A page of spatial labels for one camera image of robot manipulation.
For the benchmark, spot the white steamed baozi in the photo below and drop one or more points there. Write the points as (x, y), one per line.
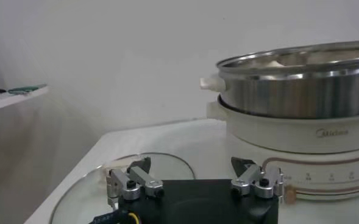
(272, 63)

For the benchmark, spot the perforated steel steamer basket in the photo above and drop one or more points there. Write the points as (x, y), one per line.
(289, 97)

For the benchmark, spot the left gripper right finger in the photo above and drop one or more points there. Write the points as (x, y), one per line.
(252, 179)

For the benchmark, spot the cream electric cooking pot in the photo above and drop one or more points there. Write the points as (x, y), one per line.
(289, 137)

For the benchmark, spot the white side table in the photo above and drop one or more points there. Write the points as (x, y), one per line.
(2, 103)

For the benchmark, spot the glass pot lid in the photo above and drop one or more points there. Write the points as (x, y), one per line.
(173, 167)

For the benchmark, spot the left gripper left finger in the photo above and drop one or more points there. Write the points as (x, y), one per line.
(130, 184)

